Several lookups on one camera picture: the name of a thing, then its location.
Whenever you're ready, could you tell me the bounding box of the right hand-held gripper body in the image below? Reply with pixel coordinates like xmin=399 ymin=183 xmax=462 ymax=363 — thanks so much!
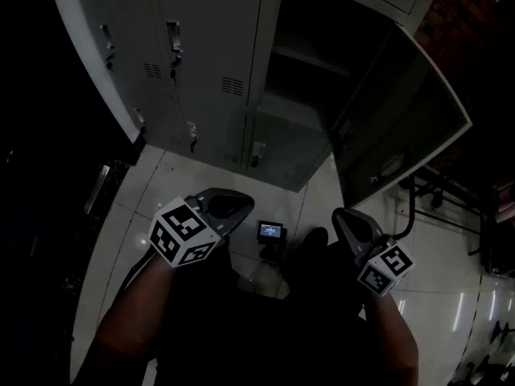
xmin=356 ymin=235 xmax=415 ymax=297

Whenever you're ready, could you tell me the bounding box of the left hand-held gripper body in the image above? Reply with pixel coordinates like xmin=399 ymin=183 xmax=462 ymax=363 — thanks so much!
xmin=149 ymin=190 xmax=226 ymax=269

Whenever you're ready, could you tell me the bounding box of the locker door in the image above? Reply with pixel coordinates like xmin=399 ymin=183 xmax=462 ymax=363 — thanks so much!
xmin=328 ymin=24 xmax=474 ymax=208

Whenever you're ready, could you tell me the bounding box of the white metal locker wall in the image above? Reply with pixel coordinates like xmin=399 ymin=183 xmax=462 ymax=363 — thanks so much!
xmin=46 ymin=0 xmax=474 ymax=208

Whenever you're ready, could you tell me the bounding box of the person's right forearm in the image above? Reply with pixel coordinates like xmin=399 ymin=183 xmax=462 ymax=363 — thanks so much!
xmin=361 ymin=285 xmax=422 ymax=386

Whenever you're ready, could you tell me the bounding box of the person's left forearm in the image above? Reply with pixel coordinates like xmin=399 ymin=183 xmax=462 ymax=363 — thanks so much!
xmin=78 ymin=251 xmax=180 ymax=386

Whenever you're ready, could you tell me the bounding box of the person's black shoe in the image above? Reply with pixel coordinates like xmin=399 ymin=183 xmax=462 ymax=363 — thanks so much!
xmin=301 ymin=226 xmax=330 ymax=257

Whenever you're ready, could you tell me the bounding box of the small black screen device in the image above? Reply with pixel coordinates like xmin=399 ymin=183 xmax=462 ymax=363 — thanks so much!
xmin=256 ymin=220 xmax=287 ymax=265

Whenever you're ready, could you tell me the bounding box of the black metal coat rack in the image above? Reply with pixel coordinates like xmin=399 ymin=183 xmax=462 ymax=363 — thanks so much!
xmin=398 ymin=166 xmax=498 ymax=275

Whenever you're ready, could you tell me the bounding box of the person's black shirt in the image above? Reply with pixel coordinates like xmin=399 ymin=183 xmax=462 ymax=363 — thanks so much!
xmin=154 ymin=235 xmax=373 ymax=386

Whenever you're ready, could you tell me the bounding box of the silver bar door handle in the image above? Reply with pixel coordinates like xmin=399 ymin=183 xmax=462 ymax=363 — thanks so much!
xmin=83 ymin=164 xmax=110 ymax=216

